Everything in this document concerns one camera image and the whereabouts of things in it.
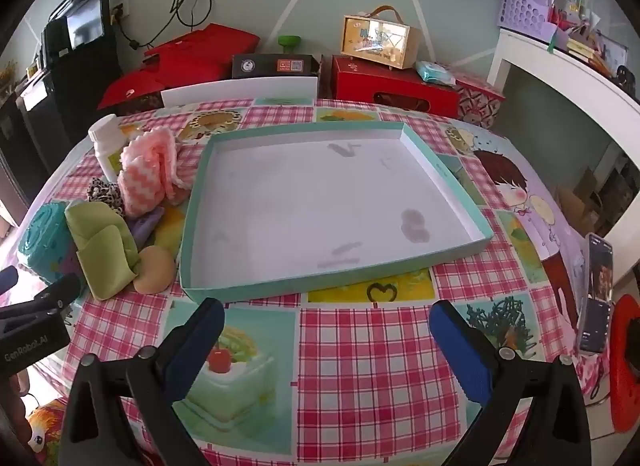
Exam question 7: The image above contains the leopard print scrunchie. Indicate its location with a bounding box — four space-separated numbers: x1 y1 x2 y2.
87 178 125 217

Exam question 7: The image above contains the black carton box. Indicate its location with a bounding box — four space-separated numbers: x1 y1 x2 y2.
231 54 320 79

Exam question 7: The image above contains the beige round sponge puff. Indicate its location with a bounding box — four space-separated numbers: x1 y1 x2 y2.
134 245 176 295

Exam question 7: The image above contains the teal shallow box tray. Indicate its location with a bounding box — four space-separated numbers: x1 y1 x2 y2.
179 121 494 302

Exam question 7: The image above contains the white green-label bottle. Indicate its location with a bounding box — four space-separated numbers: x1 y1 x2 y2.
88 114 128 183

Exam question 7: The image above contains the blue wet wipes pack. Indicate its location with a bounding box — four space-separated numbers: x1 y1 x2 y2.
414 60 457 86

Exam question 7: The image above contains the yellow handled gift box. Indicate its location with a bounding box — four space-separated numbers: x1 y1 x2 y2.
341 4 421 70

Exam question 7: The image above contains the purple perforated file basket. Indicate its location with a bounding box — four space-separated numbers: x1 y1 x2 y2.
497 0 556 43

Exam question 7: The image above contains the green dumbbell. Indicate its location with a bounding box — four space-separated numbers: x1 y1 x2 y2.
278 34 302 54

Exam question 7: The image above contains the white foam board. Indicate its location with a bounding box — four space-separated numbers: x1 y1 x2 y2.
160 76 319 107

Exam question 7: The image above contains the teal plastic lidded box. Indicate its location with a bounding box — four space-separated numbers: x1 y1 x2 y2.
17 201 82 285

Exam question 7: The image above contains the green cloth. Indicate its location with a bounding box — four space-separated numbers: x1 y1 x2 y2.
65 201 140 301

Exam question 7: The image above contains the purple tissue pack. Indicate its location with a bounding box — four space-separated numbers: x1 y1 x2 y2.
126 206 165 249

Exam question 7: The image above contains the smartphone on stand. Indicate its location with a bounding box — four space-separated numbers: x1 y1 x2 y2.
577 233 613 354

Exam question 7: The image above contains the red cut-out box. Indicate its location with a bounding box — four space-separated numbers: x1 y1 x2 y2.
331 56 459 118

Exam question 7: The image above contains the red round stool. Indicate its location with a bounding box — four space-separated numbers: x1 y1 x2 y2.
610 295 639 434

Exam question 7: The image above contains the black cabinet with printer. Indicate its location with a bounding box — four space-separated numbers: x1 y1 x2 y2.
1 0 122 204

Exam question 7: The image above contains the red gift bag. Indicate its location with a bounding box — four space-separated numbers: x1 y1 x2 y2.
98 24 260 116

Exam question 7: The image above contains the white desk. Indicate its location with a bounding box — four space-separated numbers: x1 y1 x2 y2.
487 29 640 284

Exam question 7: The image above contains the pink white knitted cloth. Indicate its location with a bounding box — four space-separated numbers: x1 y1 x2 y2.
117 127 191 219

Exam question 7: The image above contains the red patterned box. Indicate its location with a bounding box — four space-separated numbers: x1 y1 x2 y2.
452 70 506 129

